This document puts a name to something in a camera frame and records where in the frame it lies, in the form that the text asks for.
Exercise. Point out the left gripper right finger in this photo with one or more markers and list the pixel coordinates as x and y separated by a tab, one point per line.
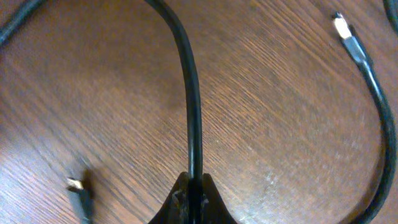
213	209

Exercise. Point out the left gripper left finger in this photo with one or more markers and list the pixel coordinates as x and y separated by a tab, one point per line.
175	208

